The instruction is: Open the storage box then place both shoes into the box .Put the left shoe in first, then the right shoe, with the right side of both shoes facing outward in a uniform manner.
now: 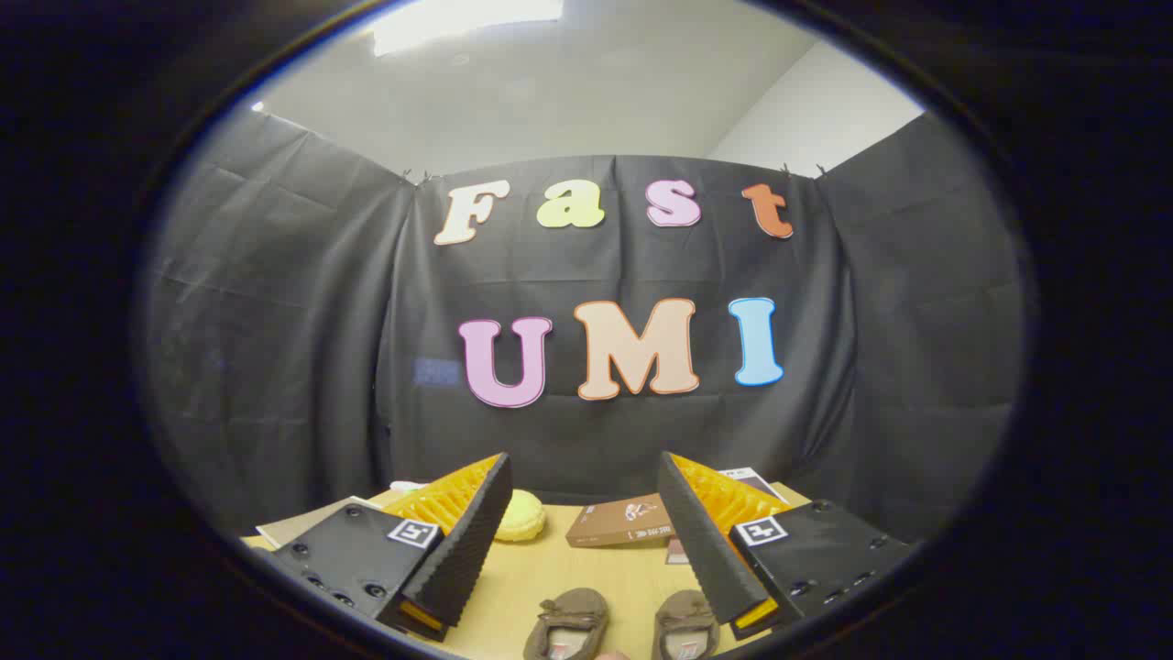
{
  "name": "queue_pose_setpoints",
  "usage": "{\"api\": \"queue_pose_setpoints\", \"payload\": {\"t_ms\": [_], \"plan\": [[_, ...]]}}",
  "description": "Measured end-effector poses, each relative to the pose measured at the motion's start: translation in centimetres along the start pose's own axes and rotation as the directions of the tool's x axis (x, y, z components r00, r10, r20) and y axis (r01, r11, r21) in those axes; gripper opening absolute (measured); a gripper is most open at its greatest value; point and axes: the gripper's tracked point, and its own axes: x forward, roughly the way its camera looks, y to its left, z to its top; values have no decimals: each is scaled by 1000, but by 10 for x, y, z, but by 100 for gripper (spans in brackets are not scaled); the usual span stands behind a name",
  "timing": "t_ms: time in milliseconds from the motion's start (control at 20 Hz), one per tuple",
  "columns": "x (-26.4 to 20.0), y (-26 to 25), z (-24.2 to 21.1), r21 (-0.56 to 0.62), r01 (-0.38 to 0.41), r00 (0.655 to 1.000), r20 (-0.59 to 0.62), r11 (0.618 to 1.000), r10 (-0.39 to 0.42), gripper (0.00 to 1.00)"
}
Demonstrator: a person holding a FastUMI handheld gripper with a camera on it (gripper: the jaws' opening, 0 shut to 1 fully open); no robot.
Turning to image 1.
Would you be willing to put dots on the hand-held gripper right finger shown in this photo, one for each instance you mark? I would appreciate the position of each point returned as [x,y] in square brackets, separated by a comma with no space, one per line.
[701,541]

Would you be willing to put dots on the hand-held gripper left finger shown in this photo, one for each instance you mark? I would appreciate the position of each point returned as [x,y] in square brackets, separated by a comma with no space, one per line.
[472,541]

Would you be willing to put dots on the brown fuzzy shoe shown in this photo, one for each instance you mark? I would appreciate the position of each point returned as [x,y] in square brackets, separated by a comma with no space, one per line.
[568,614]
[685,614]

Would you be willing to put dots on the beige fabric storage box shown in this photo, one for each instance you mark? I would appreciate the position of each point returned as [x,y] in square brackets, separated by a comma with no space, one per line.
[302,524]

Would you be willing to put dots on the pinkish brown book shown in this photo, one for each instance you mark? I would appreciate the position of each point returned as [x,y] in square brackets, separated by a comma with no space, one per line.
[676,552]

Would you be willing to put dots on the yellow round plush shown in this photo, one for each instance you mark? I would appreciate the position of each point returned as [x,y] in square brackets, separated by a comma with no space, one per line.
[520,515]

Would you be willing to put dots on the white book with portrait cover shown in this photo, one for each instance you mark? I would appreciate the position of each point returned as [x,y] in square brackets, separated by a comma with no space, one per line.
[751,481]

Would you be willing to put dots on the black backdrop cloth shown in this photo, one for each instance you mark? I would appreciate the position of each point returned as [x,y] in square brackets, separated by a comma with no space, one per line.
[302,321]

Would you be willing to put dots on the ceiling light panel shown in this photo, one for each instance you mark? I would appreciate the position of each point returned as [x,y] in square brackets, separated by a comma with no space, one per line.
[458,23]

